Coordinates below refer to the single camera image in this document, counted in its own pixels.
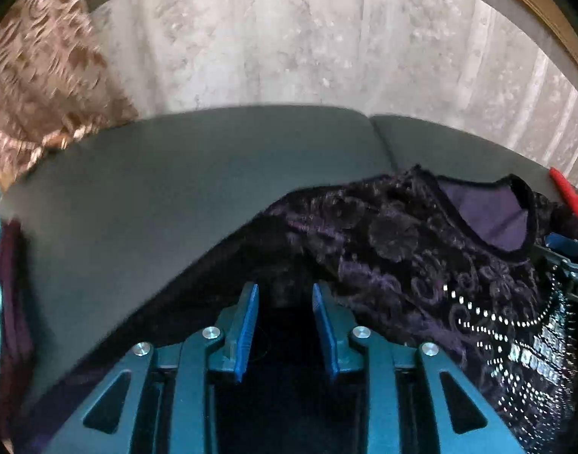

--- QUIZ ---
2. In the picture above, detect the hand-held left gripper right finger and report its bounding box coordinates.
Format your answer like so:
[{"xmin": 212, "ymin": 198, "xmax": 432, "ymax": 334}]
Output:
[{"xmin": 312, "ymin": 283, "xmax": 526, "ymax": 454}]

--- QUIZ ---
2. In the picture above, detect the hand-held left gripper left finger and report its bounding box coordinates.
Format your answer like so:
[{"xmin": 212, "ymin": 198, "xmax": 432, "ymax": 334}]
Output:
[{"xmin": 47, "ymin": 283, "xmax": 260, "ymax": 454}]

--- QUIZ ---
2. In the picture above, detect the red cloth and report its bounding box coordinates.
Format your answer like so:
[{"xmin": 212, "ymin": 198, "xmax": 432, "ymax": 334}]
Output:
[{"xmin": 548, "ymin": 167, "xmax": 578, "ymax": 224}]

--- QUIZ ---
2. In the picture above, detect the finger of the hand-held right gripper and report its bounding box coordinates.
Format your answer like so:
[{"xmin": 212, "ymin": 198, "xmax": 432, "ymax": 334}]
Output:
[{"xmin": 531, "ymin": 243, "xmax": 571, "ymax": 269}]

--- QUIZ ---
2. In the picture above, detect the brown patterned curtain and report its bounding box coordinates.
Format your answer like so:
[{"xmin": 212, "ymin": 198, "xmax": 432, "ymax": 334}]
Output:
[{"xmin": 0, "ymin": 0, "xmax": 139, "ymax": 187}]

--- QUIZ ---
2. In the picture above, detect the dark purple embroidered garment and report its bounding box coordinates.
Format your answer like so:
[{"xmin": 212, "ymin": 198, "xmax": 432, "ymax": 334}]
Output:
[{"xmin": 142, "ymin": 165, "xmax": 578, "ymax": 454}]

